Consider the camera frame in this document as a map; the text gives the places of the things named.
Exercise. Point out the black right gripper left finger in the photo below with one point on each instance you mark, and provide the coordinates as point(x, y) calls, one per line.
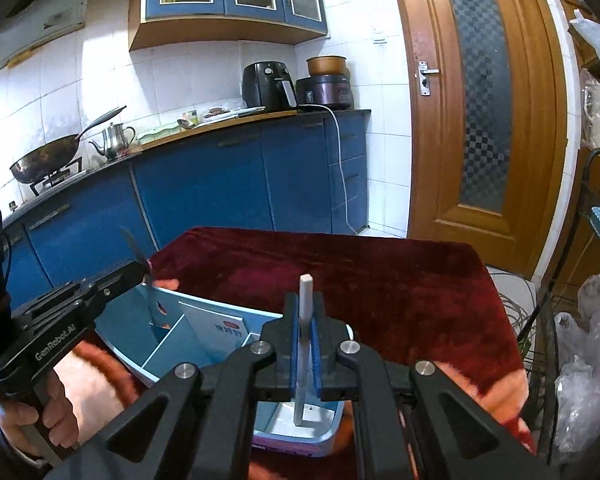
point(277, 382)

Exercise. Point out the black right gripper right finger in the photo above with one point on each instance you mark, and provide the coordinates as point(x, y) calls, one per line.
point(334, 375)

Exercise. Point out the white chopstick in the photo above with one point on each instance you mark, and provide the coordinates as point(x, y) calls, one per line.
point(305, 313)

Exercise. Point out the blue lower kitchen cabinets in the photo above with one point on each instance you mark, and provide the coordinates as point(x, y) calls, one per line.
point(305, 173)

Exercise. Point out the left hand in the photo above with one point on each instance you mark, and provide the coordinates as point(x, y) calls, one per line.
point(58, 417)

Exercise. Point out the light blue utensil box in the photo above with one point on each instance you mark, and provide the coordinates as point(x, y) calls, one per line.
point(152, 330)

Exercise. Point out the red and peach plush blanket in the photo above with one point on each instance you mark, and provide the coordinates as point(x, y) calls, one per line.
point(440, 382)

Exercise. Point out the black wok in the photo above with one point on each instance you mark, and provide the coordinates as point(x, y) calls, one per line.
point(55, 155)

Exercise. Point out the gas stove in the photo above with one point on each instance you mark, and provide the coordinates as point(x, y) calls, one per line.
point(57, 177)

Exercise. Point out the steel teapot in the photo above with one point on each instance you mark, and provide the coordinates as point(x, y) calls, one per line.
point(116, 141)

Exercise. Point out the clear plastic bags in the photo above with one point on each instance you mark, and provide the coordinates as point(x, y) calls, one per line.
point(577, 385)

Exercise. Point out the black metal rack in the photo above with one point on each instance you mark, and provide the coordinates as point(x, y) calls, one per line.
point(578, 258)

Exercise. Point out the dark rice cooker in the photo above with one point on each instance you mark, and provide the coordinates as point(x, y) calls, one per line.
point(333, 91)

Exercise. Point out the black air fryer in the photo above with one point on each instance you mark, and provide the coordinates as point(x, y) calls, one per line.
point(269, 85)

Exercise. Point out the brown pot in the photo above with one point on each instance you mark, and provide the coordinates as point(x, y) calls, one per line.
point(327, 65)

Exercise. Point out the brown wooden door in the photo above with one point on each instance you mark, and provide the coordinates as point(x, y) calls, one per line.
point(490, 141)

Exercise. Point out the silver door handle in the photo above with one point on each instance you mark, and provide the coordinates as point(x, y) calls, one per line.
point(424, 72)

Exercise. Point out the blue upper wall cabinet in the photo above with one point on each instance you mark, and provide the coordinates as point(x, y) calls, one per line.
point(154, 23)

